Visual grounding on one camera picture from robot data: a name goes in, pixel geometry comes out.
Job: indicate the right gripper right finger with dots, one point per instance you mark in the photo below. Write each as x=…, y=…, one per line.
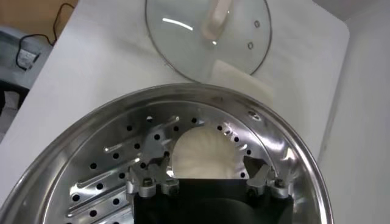
x=268, y=181

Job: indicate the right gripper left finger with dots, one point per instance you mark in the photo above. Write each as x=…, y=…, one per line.
x=149, y=179

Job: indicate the white steamed baozi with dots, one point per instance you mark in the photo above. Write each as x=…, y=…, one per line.
x=202, y=155

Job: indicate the stainless steel steamer basket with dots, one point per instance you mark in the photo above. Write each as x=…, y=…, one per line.
x=91, y=146

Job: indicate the white floor power strip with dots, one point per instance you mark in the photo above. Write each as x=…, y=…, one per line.
x=27, y=59

